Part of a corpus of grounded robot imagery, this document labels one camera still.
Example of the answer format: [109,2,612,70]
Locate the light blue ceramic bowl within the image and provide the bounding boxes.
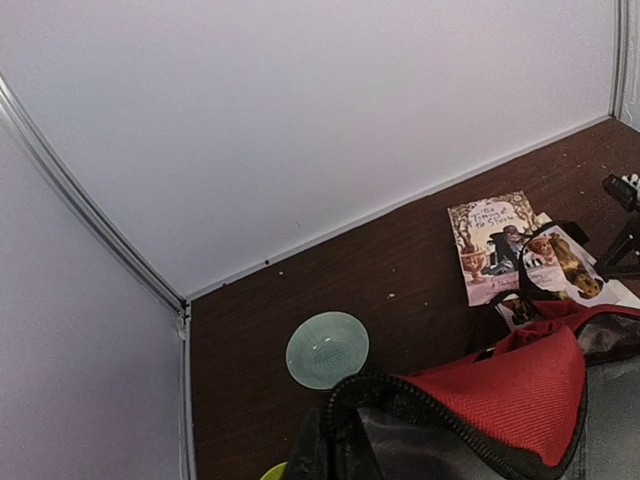
[285,311,370,391]

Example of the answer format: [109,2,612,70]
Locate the left aluminium frame post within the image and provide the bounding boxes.
[1,79,197,479]

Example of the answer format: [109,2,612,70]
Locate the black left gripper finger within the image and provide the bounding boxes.
[597,214,639,280]

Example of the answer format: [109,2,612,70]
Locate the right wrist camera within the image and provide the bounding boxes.
[602,174,639,212]

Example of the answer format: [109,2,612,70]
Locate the right aluminium frame post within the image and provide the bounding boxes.
[610,0,639,131]

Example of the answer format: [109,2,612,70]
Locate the white dog cover book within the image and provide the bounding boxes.
[495,213,639,330]

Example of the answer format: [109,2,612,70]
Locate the illustrated Taming Shrew book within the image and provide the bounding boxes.
[447,191,540,307]

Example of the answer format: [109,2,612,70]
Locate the aluminium frame post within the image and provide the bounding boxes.
[1,79,197,479]
[610,0,639,131]

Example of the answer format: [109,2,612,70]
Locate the lime green bowl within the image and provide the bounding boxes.
[260,462,287,480]

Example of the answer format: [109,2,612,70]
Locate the red student backpack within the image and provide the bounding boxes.
[284,283,639,479]

